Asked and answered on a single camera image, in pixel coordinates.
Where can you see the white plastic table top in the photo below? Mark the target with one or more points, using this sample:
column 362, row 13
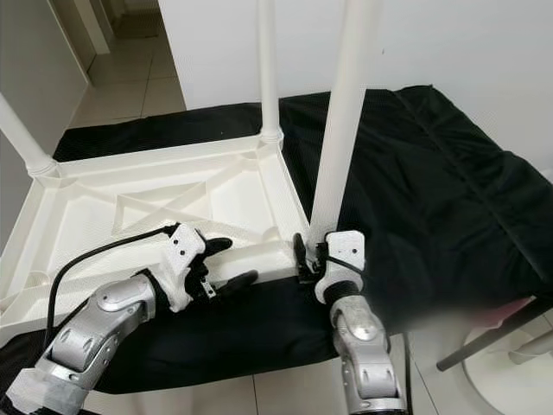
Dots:
column 95, row 220

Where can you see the white plastic table leg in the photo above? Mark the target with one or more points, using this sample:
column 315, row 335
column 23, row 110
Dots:
column 26, row 138
column 270, row 69
column 344, row 112

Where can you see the black table cloth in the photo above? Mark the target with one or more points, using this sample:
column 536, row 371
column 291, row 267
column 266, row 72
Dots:
column 449, row 181

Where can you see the black stand pole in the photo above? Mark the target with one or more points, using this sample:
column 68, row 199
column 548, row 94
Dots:
column 492, row 339

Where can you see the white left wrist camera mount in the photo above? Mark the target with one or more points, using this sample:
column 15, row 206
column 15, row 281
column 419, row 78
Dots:
column 183, row 246

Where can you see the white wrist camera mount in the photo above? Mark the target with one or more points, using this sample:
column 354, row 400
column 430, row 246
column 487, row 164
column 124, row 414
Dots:
column 346, row 249
column 183, row 246

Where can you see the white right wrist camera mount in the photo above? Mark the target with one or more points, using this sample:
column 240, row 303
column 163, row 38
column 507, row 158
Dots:
column 346, row 249

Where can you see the white door frame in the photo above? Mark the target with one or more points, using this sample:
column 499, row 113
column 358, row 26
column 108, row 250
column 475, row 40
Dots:
column 86, row 26

